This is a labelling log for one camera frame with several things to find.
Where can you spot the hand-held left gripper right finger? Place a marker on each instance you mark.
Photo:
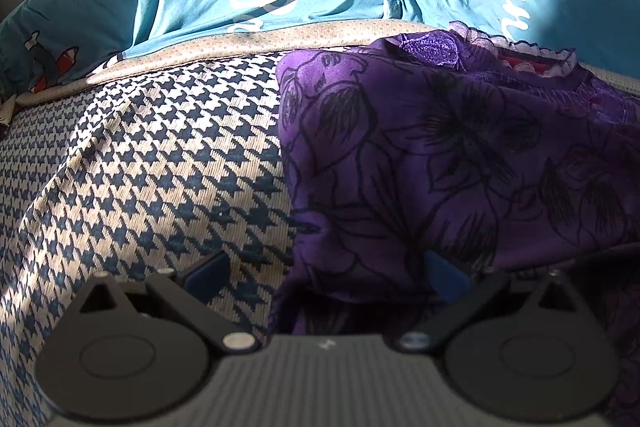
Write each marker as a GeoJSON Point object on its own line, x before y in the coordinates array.
{"type": "Point", "coordinates": [445, 279]}

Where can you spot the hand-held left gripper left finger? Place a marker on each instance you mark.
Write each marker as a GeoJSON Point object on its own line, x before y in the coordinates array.
{"type": "Point", "coordinates": [210, 272]}

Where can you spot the purple floral blouse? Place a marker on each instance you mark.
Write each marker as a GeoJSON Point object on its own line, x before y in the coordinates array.
{"type": "Point", "coordinates": [450, 147]}

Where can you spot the blue houndstooth sofa cushion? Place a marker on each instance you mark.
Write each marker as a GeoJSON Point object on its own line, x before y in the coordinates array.
{"type": "Point", "coordinates": [150, 157]}

